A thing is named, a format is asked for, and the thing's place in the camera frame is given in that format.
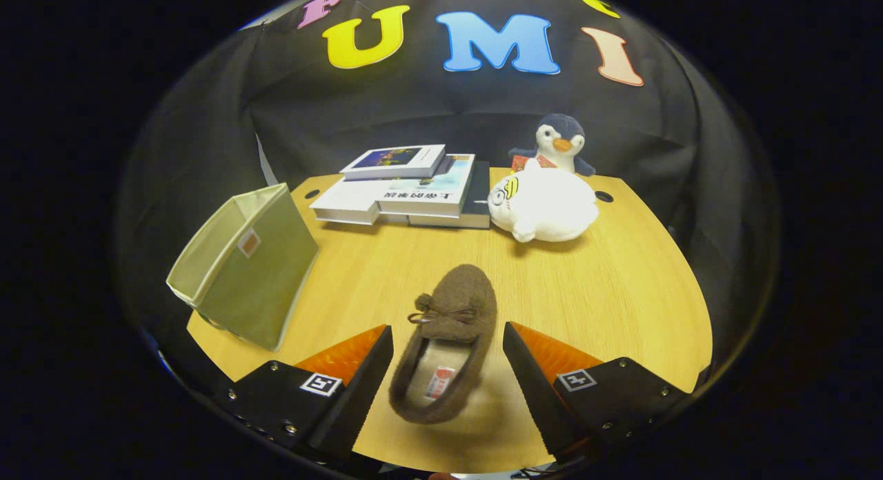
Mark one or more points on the light blue cover book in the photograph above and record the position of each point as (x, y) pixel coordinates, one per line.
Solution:
(434, 183)

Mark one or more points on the penguin plush toy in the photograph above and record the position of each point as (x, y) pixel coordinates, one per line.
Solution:
(562, 132)

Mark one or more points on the green fabric storage box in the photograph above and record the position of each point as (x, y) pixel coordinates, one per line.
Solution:
(262, 287)

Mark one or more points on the white seal plush toy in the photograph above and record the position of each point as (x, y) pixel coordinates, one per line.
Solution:
(552, 204)

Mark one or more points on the black cover book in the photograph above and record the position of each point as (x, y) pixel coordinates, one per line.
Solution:
(481, 190)

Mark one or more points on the small dark-cover book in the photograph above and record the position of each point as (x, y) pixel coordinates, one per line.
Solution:
(393, 157)

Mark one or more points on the brown fuzzy shoe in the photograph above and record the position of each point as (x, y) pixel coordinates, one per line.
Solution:
(462, 294)

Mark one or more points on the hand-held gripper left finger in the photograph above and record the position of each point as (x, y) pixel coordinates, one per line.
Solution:
(362, 397)

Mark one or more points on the thick white book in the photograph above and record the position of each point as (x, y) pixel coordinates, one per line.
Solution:
(345, 197)

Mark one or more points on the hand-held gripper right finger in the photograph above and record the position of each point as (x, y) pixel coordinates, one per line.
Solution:
(534, 397)

